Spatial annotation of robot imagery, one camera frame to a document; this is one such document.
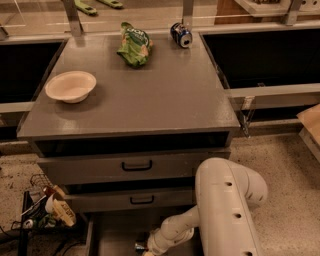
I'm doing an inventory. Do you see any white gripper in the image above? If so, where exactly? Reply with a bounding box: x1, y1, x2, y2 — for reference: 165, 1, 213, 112
142, 228, 194, 256

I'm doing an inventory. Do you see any redbull can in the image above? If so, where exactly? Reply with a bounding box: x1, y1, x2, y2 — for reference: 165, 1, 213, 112
134, 242, 148, 255

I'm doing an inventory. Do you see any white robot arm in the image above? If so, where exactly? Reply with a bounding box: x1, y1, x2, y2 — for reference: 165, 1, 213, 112
143, 158, 268, 256

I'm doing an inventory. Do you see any grey open bottom drawer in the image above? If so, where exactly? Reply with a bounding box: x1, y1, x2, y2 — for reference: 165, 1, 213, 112
86, 206, 188, 256

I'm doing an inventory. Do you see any grey middle drawer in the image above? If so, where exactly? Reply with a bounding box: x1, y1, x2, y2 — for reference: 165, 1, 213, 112
65, 187, 195, 213

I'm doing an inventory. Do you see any grey top drawer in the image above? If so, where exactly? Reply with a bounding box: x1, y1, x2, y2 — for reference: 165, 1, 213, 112
38, 148, 231, 185

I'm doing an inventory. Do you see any grey drawer cabinet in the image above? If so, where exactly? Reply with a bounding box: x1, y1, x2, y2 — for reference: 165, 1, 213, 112
17, 32, 241, 256

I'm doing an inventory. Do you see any blue pepsi can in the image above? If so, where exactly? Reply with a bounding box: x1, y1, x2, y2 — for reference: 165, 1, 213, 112
170, 23, 193, 48

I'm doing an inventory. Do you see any white paper bowl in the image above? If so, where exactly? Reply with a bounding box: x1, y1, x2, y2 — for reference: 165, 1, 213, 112
45, 71, 97, 104

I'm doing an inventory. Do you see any green chip bag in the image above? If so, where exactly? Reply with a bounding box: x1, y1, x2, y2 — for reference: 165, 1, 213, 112
117, 22, 153, 68

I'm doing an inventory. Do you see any brown cardboard box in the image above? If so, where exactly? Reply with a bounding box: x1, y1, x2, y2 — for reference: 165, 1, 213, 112
297, 104, 320, 145

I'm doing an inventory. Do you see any wooden shelf unit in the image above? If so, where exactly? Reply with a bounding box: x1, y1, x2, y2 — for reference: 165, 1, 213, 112
214, 0, 320, 25

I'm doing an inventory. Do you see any green tool right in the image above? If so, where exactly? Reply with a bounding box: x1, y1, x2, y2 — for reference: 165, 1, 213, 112
98, 0, 123, 9

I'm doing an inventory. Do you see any green tool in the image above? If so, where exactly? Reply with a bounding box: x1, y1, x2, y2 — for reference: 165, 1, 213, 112
98, 0, 123, 9
74, 0, 98, 16

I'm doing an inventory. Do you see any green tool left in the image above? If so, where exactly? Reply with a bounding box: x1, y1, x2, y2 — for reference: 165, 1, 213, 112
74, 0, 98, 16

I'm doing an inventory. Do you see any black wire rack with items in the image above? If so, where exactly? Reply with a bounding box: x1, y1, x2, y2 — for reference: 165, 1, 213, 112
12, 174, 77, 256

